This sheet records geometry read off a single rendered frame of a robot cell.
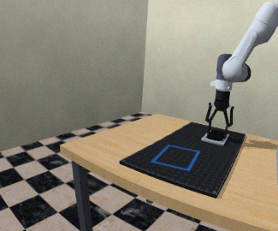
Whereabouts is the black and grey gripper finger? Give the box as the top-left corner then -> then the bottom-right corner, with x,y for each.
222,105 -> 234,139
205,102 -> 220,135

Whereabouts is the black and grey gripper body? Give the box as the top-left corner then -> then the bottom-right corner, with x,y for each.
214,89 -> 230,112

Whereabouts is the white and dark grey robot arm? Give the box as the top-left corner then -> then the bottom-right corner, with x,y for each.
210,0 -> 278,92

